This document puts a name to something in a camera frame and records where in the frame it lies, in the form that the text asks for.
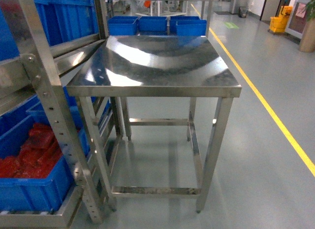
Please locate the potted plant in tan planter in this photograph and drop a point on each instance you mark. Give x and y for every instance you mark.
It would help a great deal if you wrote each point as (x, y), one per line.
(307, 42)

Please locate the small stainless steel table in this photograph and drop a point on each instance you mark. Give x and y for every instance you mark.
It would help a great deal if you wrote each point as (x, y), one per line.
(157, 66)

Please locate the blue bin with red parts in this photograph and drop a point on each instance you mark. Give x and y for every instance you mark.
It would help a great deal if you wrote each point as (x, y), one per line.
(34, 175)

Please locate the yellow mop bucket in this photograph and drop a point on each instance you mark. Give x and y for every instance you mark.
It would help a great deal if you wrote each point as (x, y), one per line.
(278, 24)

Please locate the stainless steel shelf rack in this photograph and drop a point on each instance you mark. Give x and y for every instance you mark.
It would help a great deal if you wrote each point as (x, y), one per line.
(40, 42)

